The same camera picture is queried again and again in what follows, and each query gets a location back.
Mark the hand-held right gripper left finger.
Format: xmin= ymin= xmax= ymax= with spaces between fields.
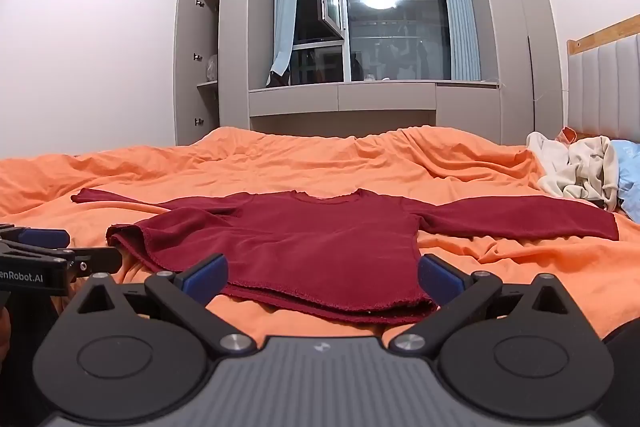
xmin=75 ymin=253 xmax=258 ymax=356

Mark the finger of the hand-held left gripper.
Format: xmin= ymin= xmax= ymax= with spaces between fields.
xmin=0 ymin=223 xmax=71 ymax=250
xmin=64 ymin=246 xmax=124 ymax=282

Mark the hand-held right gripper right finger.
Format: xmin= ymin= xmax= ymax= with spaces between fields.
xmin=389 ymin=253 xmax=573 ymax=356

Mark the dark red long-sleeve shirt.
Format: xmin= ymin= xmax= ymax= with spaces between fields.
xmin=71 ymin=188 xmax=620 ymax=325

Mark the cream clothes pile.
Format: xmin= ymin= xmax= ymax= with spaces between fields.
xmin=526 ymin=132 xmax=621 ymax=212

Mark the orange bedsheet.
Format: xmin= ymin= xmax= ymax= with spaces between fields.
xmin=0 ymin=125 xmax=640 ymax=348

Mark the grey window seat cabinet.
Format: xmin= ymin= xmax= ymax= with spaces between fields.
xmin=248 ymin=79 xmax=503 ymax=135

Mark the light blue cloth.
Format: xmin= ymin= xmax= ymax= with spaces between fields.
xmin=611 ymin=139 xmax=640 ymax=224

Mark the grey open wardrobe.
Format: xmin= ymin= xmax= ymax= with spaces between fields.
xmin=173 ymin=0 xmax=252 ymax=146

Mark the grey padded headboard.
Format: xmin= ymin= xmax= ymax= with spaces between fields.
xmin=566 ymin=14 xmax=640 ymax=144

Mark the grey closed wardrobe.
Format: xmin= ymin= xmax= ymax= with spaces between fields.
xmin=461 ymin=0 xmax=565 ymax=146

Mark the glass window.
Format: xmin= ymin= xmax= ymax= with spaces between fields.
xmin=289 ymin=0 xmax=453 ymax=85

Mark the light blue curtain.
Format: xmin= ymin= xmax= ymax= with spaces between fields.
xmin=434 ymin=0 xmax=482 ymax=82
xmin=270 ymin=0 xmax=302 ymax=78

